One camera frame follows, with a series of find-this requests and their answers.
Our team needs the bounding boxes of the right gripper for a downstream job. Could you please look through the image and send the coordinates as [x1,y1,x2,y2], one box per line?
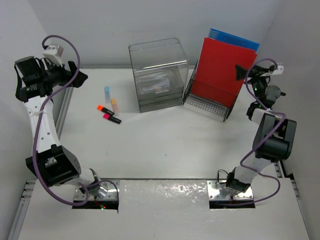
[236,63,272,103]

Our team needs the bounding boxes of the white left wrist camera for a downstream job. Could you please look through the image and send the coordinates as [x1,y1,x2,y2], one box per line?
[42,44,64,67]

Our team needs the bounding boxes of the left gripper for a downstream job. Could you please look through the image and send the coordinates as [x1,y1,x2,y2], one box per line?
[40,58,87,89]

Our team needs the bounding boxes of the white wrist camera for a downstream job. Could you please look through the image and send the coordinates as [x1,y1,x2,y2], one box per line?
[42,44,64,67]
[261,64,284,77]

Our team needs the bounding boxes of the clear plastic drawer organizer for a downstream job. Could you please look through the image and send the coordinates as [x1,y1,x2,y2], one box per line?
[128,37,189,113]

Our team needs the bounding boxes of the aluminium table frame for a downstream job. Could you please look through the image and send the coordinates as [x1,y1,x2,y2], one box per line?
[7,65,305,240]

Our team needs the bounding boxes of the pink black highlighter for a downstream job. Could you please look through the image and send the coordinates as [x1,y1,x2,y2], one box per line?
[103,113,122,124]

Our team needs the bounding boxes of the orange black highlighter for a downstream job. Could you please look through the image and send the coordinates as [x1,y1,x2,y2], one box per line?
[97,105,115,116]

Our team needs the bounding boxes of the blue folder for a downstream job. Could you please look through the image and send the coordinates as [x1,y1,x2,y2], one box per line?
[208,28,260,53]

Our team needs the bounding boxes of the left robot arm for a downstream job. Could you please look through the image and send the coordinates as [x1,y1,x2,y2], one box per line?
[14,56,101,195]

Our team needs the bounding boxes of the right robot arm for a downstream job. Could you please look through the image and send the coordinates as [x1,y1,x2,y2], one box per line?
[223,64,297,196]

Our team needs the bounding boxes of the black wire mesh rack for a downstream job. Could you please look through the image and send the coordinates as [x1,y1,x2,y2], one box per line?
[182,61,241,122]

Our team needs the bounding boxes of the blue cap clear marker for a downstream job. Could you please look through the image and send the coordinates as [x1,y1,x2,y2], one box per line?
[104,86,111,103]

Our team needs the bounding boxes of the white front cover panel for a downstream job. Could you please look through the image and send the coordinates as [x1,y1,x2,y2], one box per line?
[19,179,309,240]

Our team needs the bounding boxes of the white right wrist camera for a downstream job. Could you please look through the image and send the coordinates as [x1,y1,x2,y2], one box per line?
[261,64,284,77]

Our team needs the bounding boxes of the orange cap clear marker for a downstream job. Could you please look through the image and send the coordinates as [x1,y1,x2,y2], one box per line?
[110,98,119,117]

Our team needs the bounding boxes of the red folder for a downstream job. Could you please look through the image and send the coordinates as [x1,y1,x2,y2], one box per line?
[191,37,257,108]

